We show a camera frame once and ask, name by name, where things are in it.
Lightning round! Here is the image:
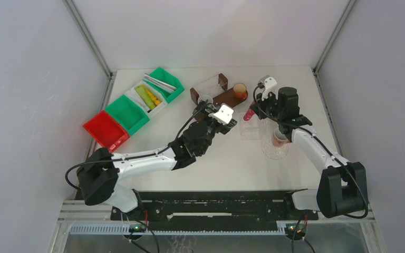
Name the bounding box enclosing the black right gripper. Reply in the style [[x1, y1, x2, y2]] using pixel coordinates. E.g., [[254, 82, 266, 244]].
[[250, 90, 284, 121]]

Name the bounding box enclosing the pink printed white mug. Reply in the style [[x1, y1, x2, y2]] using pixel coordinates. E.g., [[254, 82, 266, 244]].
[[272, 128, 290, 148]]

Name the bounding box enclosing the pink toothpaste tube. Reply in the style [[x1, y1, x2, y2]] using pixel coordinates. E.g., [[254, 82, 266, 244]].
[[243, 109, 255, 122]]

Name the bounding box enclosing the clear acrylic organizer rack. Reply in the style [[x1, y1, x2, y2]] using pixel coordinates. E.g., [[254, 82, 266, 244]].
[[192, 73, 228, 98]]

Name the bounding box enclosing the brown ceramic cup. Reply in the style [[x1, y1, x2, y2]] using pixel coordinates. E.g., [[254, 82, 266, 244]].
[[233, 83, 248, 100]]

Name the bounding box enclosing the green toothpaste tube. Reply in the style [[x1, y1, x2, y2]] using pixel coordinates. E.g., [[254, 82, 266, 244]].
[[134, 85, 156, 110]]

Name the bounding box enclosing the grey handled white mug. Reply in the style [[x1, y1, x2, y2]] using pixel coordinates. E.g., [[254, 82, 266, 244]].
[[197, 95, 213, 108]]

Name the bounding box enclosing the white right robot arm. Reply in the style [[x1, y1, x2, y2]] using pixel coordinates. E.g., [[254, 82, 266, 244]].
[[250, 87, 369, 219]]

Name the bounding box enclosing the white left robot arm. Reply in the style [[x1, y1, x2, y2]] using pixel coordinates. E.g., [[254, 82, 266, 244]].
[[75, 103, 237, 220]]

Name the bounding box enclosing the brown oval wooden tray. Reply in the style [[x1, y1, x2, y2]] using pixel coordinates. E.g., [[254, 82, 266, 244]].
[[190, 88, 248, 108]]

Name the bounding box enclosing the yellow toothpaste tube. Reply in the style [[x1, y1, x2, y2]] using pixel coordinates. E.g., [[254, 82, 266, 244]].
[[143, 85, 161, 106]]

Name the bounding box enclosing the pink toothbrush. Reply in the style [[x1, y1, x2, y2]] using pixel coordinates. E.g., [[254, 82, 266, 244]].
[[143, 76, 177, 93]]

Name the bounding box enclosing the green toothbrush bin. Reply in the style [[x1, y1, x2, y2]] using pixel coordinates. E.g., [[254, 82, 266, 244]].
[[143, 67, 185, 104]]

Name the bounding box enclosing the white toothpaste bin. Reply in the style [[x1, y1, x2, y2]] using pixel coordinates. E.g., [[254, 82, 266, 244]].
[[124, 81, 168, 119]]

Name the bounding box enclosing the clear oval acrylic plate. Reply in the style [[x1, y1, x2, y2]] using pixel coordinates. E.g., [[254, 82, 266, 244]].
[[258, 119, 288, 160]]

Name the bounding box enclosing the clear rectangular acrylic plate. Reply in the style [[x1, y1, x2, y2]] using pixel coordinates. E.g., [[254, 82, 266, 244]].
[[238, 112, 260, 141]]

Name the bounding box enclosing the green bin with rack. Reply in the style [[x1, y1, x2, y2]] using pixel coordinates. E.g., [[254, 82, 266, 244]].
[[104, 95, 149, 136]]

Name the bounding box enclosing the red cup bin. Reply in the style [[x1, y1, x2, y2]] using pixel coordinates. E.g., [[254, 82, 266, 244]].
[[83, 110, 130, 152]]

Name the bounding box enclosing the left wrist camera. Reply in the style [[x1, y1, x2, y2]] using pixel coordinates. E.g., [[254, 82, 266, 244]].
[[209, 103, 234, 125]]

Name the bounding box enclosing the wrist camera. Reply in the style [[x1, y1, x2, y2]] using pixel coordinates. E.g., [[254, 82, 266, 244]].
[[258, 75, 277, 101], [209, 103, 234, 125]]

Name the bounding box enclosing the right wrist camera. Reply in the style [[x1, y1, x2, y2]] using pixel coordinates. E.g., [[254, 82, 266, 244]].
[[258, 75, 277, 101]]

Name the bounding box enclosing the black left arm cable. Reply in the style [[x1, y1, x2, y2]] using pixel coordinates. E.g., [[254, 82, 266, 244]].
[[64, 101, 214, 192]]

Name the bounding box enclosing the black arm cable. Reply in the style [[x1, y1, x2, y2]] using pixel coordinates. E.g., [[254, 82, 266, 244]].
[[253, 83, 369, 220], [64, 101, 214, 192]]

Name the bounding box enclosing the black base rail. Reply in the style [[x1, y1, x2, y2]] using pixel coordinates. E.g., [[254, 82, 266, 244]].
[[130, 190, 319, 232]]

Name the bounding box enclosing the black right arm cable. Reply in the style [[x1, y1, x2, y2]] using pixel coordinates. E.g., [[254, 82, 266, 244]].
[[253, 83, 369, 220]]

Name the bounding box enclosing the aluminium frame post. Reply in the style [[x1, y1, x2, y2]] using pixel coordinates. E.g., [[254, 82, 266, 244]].
[[63, 0, 114, 79]]

